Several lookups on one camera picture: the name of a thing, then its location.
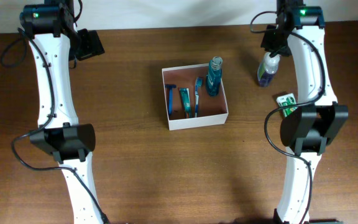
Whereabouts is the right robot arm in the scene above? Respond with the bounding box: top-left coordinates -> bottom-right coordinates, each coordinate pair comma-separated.
261,1 -> 349,223

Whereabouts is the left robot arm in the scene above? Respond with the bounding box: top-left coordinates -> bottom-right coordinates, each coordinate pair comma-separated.
18,1 -> 109,223

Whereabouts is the white cardboard box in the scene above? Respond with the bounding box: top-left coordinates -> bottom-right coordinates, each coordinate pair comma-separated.
162,63 -> 229,131

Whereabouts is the blue disposable razor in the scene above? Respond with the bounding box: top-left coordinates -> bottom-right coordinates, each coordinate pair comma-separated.
165,84 -> 177,116

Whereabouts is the green toothpaste tube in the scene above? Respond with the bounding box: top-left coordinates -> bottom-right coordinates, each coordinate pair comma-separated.
179,88 -> 192,118

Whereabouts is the blue mouthwash bottle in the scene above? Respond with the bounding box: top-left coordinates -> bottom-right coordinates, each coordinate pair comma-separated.
206,56 -> 223,96

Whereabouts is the green soap packet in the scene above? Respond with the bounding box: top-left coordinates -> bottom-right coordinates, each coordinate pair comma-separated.
276,93 -> 297,118

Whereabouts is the blue white toothbrush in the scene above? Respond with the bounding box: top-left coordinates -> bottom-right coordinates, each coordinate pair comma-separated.
195,77 -> 203,118

